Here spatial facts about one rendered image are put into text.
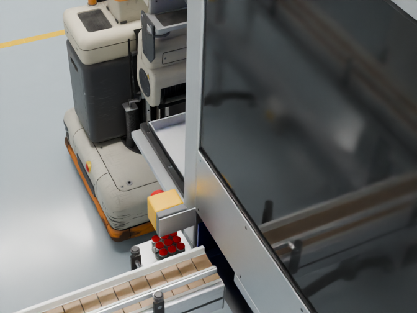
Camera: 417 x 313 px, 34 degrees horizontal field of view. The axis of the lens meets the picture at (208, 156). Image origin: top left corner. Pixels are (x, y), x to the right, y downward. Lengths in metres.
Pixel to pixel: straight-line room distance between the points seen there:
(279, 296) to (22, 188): 1.99
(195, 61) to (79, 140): 1.62
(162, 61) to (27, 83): 1.47
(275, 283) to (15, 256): 1.73
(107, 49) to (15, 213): 0.87
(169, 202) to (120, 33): 1.10
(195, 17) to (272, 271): 0.49
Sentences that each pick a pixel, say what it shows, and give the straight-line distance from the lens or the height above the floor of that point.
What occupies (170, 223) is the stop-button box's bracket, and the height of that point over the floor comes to 1.00.
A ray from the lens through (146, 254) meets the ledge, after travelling 1.66.
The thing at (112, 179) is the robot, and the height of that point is 0.28.
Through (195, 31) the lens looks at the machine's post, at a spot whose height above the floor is 1.48.
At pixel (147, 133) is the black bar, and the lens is 1.93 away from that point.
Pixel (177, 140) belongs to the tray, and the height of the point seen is 0.88.
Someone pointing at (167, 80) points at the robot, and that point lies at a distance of 2.33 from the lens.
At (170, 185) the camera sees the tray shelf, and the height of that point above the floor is 0.88.
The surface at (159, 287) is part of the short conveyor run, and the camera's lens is 1.49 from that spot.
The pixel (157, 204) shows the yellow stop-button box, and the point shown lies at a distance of 1.56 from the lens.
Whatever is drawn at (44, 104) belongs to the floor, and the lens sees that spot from 3.52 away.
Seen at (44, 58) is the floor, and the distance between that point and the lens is 3.85.
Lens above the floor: 2.18
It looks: 43 degrees down
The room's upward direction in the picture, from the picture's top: 3 degrees clockwise
